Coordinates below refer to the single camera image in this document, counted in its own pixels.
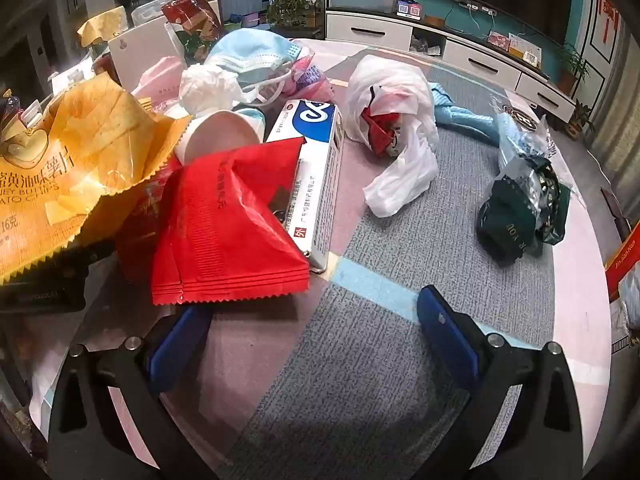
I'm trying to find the plant in wire cage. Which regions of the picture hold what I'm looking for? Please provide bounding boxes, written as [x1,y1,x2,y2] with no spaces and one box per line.
[266,0,327,41]

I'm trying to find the white paper cup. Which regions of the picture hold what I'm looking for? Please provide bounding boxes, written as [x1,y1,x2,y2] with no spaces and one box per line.
[174,110,264,167]

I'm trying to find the red snack wrapper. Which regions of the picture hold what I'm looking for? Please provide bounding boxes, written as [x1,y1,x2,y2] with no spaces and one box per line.
[150,137,311,307]

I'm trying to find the white box with cutout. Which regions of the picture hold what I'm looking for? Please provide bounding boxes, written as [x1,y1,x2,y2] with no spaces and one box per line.
[107,17,187,90]

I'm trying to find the red cardboard box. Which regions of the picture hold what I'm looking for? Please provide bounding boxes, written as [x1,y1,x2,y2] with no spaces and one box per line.
[604,220,640,302]

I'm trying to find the grey yellow curtain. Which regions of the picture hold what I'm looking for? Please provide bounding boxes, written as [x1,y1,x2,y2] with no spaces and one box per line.
[584,72,640,198]

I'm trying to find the small potted plant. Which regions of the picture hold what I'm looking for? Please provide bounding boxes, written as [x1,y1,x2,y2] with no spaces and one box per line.
[566,100,599,139]

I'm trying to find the blue face mask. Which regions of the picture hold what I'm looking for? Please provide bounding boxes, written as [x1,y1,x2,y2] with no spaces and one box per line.
[204,28,307,107]

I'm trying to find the white plastic bag red contents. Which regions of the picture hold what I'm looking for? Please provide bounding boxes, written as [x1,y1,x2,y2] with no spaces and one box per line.
[344,55,442,219]

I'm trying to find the striped tablecloth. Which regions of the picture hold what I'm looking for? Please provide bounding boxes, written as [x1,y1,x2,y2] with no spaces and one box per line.
[30,37,615,480]

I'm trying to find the yellow chip bag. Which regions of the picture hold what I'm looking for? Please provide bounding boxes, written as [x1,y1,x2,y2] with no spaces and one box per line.
[0,72,193,286]

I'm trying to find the yellow white card box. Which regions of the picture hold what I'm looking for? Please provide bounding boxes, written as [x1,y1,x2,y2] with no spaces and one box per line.
[487,30,544,69]

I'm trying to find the clear plastic container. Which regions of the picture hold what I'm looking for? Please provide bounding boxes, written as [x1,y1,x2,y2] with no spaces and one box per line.
[131,0,168,27]

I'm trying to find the yellow paper bag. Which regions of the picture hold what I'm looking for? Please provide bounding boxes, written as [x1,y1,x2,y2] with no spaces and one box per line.
[77,6,129,49]

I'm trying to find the red knot ornament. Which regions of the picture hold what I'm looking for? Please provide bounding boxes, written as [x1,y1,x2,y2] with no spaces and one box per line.
[597,0,622,45]

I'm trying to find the purple pink packet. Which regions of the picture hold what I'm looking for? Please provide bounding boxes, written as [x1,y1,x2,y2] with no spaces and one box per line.
[286,52,337,105]

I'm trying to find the white blue medicine box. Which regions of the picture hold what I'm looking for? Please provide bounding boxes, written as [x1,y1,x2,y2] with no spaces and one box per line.
[265,99,346,274]

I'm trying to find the tall potted plant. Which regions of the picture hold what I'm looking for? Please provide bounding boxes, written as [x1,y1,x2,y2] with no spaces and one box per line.
[556,41,592,97]

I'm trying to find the blue red code stand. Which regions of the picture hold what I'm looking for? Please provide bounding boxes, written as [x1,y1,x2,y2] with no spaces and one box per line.
[396,0,424,22]

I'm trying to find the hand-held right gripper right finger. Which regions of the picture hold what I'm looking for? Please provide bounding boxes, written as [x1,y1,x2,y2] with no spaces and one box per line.
[417,285,586,480]

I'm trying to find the white TV cabinet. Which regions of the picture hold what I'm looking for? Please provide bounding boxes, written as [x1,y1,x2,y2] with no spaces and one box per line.
[325,7,577,124]

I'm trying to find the red green snack bag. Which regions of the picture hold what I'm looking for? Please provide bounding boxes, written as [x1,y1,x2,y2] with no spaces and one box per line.
[161,0,222,57]

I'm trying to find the light blue knit cloth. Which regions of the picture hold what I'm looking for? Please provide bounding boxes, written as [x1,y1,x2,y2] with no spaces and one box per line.
[431,84,507,150]

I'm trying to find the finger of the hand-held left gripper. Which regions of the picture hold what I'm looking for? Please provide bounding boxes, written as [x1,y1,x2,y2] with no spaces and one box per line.
[60,237,118,281]

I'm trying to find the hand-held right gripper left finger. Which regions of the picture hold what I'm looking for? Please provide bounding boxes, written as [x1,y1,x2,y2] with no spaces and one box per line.
[47,305,221,480]

